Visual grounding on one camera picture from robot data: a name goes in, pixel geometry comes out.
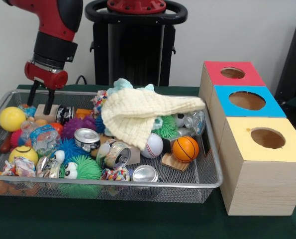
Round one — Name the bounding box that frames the small white baseball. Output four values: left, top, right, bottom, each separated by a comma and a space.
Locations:
140, 133, 164, 159

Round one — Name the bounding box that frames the wooden box with three holes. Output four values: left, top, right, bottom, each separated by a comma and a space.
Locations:
198, 60, 296, 216

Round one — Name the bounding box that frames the cream waffle cloth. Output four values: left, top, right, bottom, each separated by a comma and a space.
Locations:
100, 88, 206, 151

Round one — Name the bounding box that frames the black cable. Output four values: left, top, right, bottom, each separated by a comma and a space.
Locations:
75, 75, 88, 86

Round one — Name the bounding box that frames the shallow clear mesh bin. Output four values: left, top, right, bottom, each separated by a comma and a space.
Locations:
0, 89, 224, 204

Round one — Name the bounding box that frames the silver crushed can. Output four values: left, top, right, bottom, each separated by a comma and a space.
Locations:
131, 165, 160, 183

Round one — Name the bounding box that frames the plain yellow ball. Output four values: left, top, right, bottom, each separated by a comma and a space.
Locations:
0, 106, 27, 132

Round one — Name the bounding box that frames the yellow smiley face ball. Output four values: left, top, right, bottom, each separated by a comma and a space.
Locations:
8, 145, 39, 165

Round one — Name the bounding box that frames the small orange basketball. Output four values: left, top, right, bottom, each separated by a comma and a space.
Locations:
172, 136, 200, 163

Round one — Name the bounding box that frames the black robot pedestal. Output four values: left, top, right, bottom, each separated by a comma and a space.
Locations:
84, 0, 188, 87

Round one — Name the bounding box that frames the green fuzzy toy with eyes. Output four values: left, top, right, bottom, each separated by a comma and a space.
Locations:
59, 155, 103, 180

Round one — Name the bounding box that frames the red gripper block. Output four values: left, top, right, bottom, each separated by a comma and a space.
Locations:
24, 61, 69, 115

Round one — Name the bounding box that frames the black crushed soda can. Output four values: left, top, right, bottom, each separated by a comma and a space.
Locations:
74, 128, 101, 152

